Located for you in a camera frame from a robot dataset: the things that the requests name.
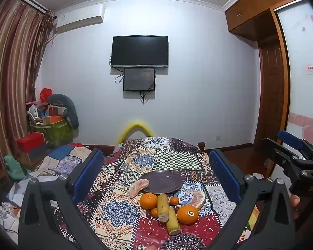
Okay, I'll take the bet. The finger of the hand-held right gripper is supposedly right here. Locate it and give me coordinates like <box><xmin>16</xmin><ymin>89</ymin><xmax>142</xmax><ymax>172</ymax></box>
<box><xmin>261</xmin><ymin>137</ymin><xmax>313</xmax><ymax>173</ymax></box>
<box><xmin>278</xmin><ymin>130</ymin><xmax>313</xmax><ymax>162</ymax></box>

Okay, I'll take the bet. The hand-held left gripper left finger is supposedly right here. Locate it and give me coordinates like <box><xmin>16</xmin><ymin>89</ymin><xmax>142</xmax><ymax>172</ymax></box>
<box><xmin>18</xmin><ymin>148</ymin><xmax>105</xmax><ymax>250</ymax></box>

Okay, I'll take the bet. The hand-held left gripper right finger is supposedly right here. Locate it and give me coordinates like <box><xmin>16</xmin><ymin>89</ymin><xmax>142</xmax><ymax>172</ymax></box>
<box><xmin>209</xmin><ymin>149</ymin><xmax>296</xmax><ymax>250</ymax></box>

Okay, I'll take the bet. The pink pomelo segment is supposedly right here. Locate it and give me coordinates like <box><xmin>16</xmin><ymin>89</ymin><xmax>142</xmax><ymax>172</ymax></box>
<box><xmin>185</xmin><ymin>190</ymin><xmax>206</xmax><ymax>210</ymax></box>
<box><xmin>128</xmin><ymin>179</ymin><xmax>150</xmax><ymax>199</ymax></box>

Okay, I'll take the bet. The large orange with sticker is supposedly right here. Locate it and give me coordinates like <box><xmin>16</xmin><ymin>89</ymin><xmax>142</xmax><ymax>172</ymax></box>
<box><xmin>177</xmin><ymin>205</ymin><xmax>199</xmax><ymax>225</ymax></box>

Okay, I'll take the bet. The purple round plate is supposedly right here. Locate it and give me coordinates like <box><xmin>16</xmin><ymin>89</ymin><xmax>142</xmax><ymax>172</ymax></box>
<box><xmin>141</xmin><ymin>170</ymin><xmax>184</xmax><ymax>194</ymax></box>

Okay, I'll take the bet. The large plain orange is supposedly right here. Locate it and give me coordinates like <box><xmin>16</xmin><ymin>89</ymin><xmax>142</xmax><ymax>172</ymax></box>
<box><xmin>140</xmin><ymin>193</ymin><xmax>158</xmax><ymax>210</ymax></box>

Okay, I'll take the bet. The person's right hand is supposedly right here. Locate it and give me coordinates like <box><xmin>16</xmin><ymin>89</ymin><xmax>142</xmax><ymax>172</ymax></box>
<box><xmin>289</xmin><ymin>195</ymin><xmax>302</xmax><ymax>213</ymax></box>

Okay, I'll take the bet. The blue patchwork quilt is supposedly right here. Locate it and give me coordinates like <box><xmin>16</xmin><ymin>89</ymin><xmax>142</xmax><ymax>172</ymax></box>
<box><xmin>40</xmin><ymin>143</ymin><xmax>92</xmax><ymax>176</ymax></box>

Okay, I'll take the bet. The white wardrobe door with hearts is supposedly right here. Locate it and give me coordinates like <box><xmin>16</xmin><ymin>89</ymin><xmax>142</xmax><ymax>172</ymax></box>
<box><xmin>274</xmin><ymin>0</ymin><xmax>313</xmax><ymax>148</ymax></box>

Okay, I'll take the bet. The brown wooden door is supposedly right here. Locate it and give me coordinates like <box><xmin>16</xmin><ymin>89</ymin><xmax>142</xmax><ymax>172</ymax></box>
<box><xmin>253</xmin><ymin>40</ymin><xmax>283</xmax><ymax>150</ymax></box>

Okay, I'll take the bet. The colourful patchwork tablecloth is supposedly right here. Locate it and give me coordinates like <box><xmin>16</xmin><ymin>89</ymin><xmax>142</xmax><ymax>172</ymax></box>
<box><xmin>52</xmin><ymin>137</ymin><xmax>254</xmax><ymax>250</ymax></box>

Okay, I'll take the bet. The red box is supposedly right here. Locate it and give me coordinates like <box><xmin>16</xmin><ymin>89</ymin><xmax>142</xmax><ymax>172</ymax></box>
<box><xmin>17</xmin><ymin>132</ymin><xmax>46</xmax><ymax>152</ymax></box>

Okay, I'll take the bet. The yellow curved tube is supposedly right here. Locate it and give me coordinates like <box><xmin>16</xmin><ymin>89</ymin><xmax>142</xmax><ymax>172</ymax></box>
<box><xmin>115</xmin><ymin>120</ymin><xmax>155</xmax><ymax>145</ymax></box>

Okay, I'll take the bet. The grey pillow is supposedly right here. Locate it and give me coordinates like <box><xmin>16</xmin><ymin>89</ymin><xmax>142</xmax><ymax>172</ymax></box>
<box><xmin>47</xmin><ymin>94</ymin><xmax>79</xmax><ymax>130</ymax></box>

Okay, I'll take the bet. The pile of white papers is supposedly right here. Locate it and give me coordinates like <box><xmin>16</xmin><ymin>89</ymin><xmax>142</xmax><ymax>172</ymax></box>
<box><xmin>0</xmin><ymin>174</ymin><xmax>62</xmax><ymax>240</ymax></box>

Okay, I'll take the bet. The red bag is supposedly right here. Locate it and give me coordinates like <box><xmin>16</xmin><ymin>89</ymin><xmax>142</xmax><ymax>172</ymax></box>
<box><xmin>40</xmin><ymin>88</ymin><xmax>53</xmax><ymax>103</ymax></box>

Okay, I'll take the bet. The striped brown curtain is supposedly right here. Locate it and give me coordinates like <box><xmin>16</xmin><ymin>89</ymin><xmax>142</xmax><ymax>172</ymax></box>
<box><xmin>0</xmin><ymin>0</ymin><xmax>56</xmax><ymax>174</ymax></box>

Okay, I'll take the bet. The wooden overhead cabinet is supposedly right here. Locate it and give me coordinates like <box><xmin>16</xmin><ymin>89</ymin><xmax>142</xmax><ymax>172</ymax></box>
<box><xmin>222</xmin><ymin>0</ymin><xmax>306</xmax><ymax>41</ymax></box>

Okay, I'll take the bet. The white air conditioner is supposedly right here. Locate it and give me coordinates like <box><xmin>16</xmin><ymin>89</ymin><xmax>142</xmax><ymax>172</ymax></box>
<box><xmin>55</xmin><ymin>4</ymin><xmax>105</xmax><ymax>34</ymax></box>

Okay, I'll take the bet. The black cable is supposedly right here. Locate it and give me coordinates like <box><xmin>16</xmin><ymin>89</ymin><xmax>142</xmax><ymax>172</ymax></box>
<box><xmin>138</xmin><ymin>91</ymin><xmax>150</xmax><ymax>106</ymax></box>

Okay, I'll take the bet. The black wall panel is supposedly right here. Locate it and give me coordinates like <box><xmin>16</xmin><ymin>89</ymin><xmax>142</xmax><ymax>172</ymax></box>
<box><xmin>123</xmin><ymin>68</ymin><xmax>156</xmax><ymax>92</ymax></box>

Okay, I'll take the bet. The wall-mounted black television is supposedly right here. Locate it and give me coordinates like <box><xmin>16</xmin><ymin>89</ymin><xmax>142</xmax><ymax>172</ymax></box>
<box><xmin>111</xmin><ymin>35</ymin><xmax>169</xmax><ymax>69</ymax></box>

